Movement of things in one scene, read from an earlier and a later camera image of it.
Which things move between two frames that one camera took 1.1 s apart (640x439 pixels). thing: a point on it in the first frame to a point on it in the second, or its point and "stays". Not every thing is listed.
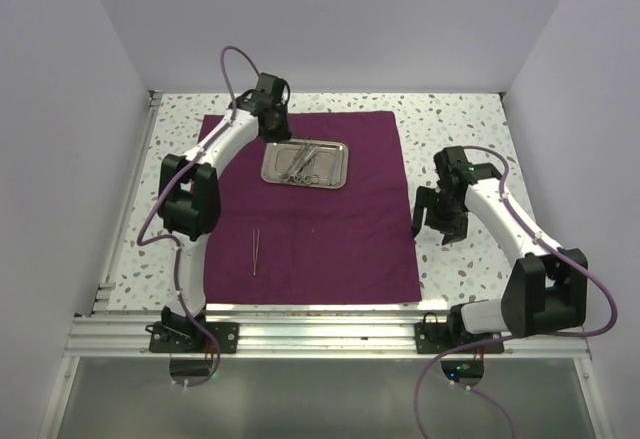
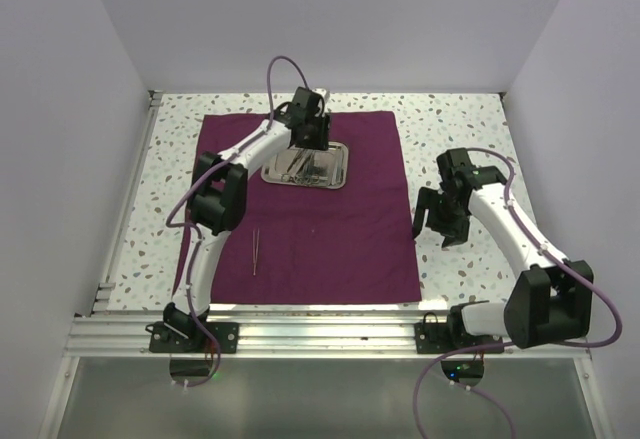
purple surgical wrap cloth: [304, 245] stays
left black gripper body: [280, 128] to [317, 133]
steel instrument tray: [315, 163] stays
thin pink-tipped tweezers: [255, 248] stays
